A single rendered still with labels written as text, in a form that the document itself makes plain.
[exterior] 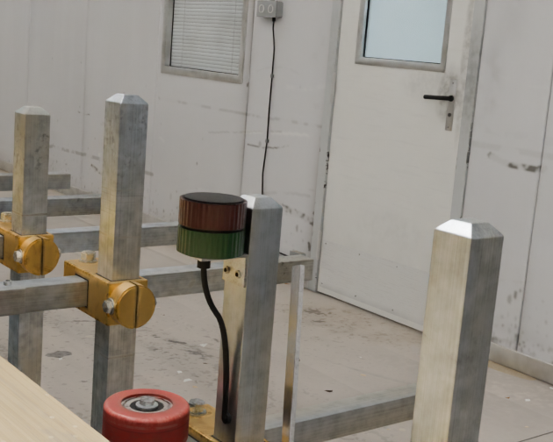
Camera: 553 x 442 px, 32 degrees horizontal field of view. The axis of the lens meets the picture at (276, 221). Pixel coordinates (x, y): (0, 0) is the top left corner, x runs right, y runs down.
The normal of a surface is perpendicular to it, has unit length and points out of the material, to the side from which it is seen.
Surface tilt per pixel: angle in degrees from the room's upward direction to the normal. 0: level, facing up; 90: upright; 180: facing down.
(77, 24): 90
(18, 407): 0
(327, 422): 90
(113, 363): 90
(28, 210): 90
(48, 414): 0
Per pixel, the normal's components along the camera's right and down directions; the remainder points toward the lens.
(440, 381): -0.79, 0.05
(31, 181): 0.61, 0.19
